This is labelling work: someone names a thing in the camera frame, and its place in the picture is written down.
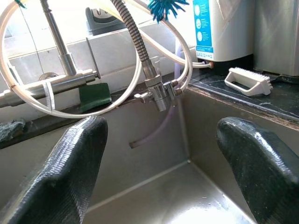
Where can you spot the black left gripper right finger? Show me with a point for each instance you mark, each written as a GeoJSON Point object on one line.
{"type": "Point", "coordinates": [261, 172]}

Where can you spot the white scrub brush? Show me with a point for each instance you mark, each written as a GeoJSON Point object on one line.
{"type": "Point", "coordinates": [257, 80]}

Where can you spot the blue bottle brush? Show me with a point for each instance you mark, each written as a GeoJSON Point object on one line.
{"type": "Point", "coordinates": [167, 8]}

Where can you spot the steel kitchen faucet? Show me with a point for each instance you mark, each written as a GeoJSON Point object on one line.
{"type": "Point", "coordinates": [67, 63]}

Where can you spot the green sponge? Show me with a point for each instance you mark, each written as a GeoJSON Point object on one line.
{"type": "Point", "coordinates": [94, 95]}

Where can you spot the stainless steel knife holder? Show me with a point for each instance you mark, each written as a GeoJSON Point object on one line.
{"type": "Point", "coordinates": [278, 35]}

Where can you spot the grey plastic container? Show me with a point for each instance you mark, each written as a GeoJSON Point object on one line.
{"type": "Point", "coordinates": [102, 21]}

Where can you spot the white water purifier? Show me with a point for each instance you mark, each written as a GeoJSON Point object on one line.
{"type": "Point", "coordinates": [224, 30]}

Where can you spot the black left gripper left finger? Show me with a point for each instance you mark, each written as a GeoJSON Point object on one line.
{"type": "Point", "coordinates": [65, 177]}

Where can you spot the grey scouring pad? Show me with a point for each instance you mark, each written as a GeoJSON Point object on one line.
{"type": "Point", "coordinates": [10, 129]}

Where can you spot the white water tube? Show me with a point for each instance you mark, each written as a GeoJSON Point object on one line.
{"type": "Point", "coordinates": [70, 116]}
{"type": "Point", "coordinates": [190, 63]}

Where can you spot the stainless steel sink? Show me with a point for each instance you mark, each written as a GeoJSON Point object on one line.
{"type": "Point", "coordinates": [151, 193]}

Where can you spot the clear drain tube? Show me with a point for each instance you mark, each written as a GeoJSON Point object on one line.
{"type": "Point", "coordinates": [161, 127]}

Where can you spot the chrome diverter valve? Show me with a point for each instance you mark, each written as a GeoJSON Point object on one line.
{"type": "Point", "coordinates": [161, 91]}

